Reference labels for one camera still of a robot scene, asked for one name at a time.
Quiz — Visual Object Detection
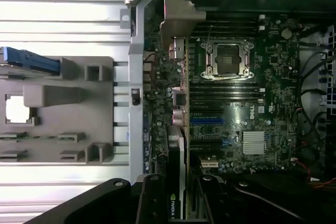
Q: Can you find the blue expansion slot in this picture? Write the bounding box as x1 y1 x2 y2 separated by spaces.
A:
190 118 224 125

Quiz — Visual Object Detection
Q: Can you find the green motherboard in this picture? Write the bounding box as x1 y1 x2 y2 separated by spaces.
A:
143 11 301 180

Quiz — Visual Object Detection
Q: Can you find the metal CPU socket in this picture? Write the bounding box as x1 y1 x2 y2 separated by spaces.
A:
199 37 254 80

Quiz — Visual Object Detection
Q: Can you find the green RAM stick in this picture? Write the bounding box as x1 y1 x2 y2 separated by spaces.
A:
0 134 79 141

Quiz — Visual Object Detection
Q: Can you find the grey parts rack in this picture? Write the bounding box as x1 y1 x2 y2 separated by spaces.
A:
0 56 114 164

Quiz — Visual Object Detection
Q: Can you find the white expansion slot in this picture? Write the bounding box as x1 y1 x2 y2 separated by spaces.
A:
201 159 218 168

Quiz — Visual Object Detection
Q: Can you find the coloured power wire bundle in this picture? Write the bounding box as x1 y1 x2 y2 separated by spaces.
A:
309 176 336 188

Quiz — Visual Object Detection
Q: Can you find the hard disk with blue carrier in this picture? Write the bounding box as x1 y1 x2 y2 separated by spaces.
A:
0 46 61 78

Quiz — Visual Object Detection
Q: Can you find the silver CPU chip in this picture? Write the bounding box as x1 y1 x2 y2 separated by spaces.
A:
5 95 31 124

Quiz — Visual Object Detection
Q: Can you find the silver finned heat sink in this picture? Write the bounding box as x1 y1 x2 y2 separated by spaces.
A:
243 131 266 155

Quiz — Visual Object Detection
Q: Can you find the dark grey open PC case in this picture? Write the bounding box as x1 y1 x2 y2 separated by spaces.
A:
118 0 336 224

